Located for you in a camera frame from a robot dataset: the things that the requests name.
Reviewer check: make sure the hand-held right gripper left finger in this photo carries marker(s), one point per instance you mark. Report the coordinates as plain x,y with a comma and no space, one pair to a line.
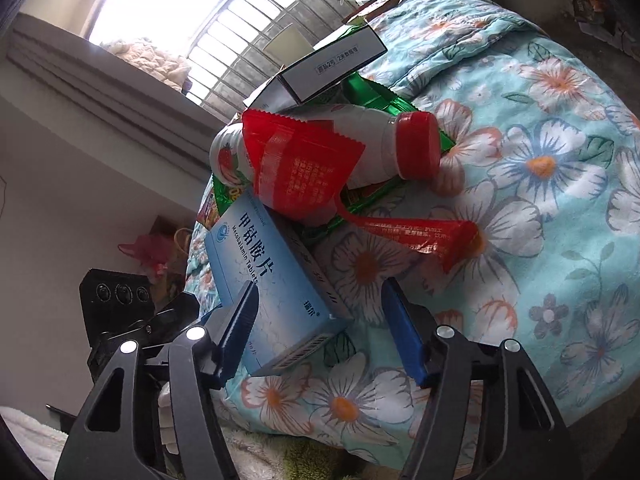
235,330

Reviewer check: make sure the strawberry yogurt bottle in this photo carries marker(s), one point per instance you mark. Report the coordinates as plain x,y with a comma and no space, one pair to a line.
385,142

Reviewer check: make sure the blue medicine box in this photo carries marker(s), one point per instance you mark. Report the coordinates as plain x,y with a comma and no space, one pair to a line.
270,270

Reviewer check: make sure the metal window railing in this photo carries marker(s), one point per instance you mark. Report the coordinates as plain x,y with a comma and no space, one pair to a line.
216,16

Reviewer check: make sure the dark snack bag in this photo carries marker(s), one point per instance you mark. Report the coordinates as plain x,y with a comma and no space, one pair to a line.
590,5

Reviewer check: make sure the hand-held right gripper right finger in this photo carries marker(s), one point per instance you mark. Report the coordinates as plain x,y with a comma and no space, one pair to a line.
405,330

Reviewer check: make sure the pink plastic bag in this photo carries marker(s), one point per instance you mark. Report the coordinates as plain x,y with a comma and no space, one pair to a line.
147,255

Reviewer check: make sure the green snack bag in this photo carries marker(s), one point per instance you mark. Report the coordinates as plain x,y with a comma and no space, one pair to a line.
372,95

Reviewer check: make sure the grey pleated curtain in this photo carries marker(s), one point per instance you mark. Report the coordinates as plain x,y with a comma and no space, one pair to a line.
100,85

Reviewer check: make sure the floral teal blanket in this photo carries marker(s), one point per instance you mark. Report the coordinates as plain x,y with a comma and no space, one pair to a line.
550,210

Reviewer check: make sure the cream padded jacket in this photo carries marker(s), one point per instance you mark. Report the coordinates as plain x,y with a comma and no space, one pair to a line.
150,65

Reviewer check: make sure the torn red foil packet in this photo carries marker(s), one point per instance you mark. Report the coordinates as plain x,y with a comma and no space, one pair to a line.
440,240

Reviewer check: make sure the white and black box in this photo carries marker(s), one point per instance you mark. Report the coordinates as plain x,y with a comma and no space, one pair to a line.
325,70

